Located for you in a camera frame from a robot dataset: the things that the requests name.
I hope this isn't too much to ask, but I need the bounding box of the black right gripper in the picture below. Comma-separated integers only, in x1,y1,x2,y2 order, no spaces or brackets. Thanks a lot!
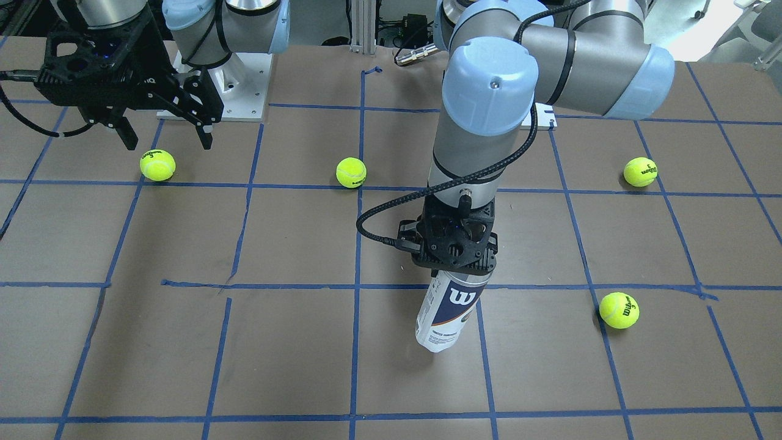
34,12,224,150

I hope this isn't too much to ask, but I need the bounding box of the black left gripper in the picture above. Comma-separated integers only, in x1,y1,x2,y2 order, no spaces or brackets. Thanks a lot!
397,195,499,273

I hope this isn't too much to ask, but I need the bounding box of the tennis ball can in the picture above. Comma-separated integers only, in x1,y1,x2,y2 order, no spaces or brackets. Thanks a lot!
415,271,491,353

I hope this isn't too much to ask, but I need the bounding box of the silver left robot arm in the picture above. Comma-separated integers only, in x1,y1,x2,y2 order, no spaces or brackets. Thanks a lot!
395,1,675,275

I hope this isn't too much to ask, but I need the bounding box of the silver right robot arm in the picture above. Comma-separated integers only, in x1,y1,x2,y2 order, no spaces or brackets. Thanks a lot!
32,1,290,150

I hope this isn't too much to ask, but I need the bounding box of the near tennis ball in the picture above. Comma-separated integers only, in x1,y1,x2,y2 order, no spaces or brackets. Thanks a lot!
139,148,176,182

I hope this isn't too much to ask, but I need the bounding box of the tennis ball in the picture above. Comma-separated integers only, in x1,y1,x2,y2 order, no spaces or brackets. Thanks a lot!
599,292,640,329
139,148,176,182
623,158,657,188
335,158,368,189

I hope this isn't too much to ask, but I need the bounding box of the middle tennis ball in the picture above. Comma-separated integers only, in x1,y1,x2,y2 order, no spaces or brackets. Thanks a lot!
335,158,368,189

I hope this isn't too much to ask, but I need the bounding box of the far tennis ball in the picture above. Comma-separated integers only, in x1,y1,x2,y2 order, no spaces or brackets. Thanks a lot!
599,292,640,329

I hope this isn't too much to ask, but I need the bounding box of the farthest tennis ball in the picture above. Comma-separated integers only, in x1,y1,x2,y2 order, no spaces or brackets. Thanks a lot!
623,158,657,188

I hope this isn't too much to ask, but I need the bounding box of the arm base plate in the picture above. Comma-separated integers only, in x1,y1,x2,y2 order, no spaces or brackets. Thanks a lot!
519,102,558,130
209,53,274,122

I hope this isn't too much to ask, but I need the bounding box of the centre aluminium frame post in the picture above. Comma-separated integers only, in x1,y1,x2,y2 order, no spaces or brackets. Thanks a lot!
348,0,378,57

